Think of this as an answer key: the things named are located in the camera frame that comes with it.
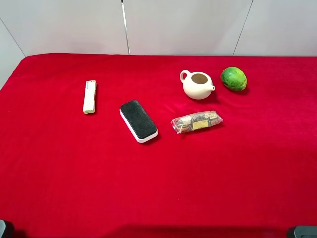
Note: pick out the green lime fruit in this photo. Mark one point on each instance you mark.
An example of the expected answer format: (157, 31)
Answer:
(234, 79)

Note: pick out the black robot base right corner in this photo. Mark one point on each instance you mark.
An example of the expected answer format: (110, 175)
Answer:
(302, 232)

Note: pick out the black robot base left corner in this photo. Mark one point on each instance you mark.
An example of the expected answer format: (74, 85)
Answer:
(6, 229)

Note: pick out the black white board eraser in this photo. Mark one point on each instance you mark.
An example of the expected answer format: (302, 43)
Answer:
(137, 120)

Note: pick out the clear packet of snacks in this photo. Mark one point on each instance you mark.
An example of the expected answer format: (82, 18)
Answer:
(196, 121)

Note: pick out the cream ceramic teapot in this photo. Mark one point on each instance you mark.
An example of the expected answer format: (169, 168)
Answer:
(196, 85)

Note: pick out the white green small box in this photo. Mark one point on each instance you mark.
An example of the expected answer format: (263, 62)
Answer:
(89, 97)

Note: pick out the red velvet tablecloth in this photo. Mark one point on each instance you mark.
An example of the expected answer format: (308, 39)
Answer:
(67, 174)

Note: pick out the metal wall trim strip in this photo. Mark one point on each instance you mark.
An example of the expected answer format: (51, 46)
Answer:
(125, 26)

